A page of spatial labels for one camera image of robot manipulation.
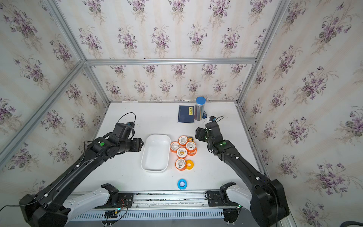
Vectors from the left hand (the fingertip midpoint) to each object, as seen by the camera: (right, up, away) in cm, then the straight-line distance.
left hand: (141, 144), depth 77 cm
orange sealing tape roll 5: (+22, -14, +8) cm, 27 cm away
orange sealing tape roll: (+17, -5, +16) cm, 24 cm away
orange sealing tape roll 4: (+22, -8, +12) cm, 26 cm away
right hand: (+36, +7, +7) cm, 37 cm away
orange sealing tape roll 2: (+23, -1, +18) cm, 29 cm away
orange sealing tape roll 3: (+28, -4, +12) cm, 31 cm away
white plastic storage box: (+5, -10, +16) cm, 20 cm away
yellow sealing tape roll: (+27, -15, +9) cm, 33 cm away
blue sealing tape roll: (+22, -23, +2) cm, 32 cm away
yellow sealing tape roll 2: (+28, 0, +19) cm, 34 cm away
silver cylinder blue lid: (+35, +22, +19) cm, 45 cm away
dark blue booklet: (+25, +16, +34) cm, 46 cm away
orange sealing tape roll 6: (+29, -8, +12) cm, 32 cm away
